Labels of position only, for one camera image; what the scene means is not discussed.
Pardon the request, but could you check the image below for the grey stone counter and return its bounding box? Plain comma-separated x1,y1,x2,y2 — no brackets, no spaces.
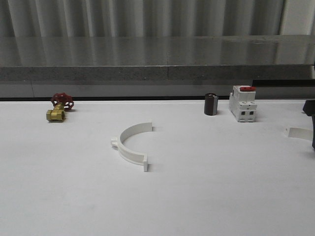
0,35,315,100

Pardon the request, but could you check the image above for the white half pipe clamp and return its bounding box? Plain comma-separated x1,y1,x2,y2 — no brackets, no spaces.
110,120,153,173
284,127,313,141

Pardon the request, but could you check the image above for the brass valve red handle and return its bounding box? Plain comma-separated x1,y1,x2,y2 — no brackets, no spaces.
46,93,74,121

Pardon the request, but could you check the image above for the grey corrugated curtain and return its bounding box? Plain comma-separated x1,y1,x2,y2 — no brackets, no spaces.
0,0,315,37

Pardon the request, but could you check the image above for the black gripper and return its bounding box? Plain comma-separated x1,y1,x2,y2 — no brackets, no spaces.
303,100,315,149

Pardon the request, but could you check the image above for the black cylindrical capacitor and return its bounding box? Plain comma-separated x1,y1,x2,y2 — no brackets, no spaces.
204,93,219,116

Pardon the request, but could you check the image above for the white red circuit breaker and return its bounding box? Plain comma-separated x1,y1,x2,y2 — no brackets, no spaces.
229,86,257,122

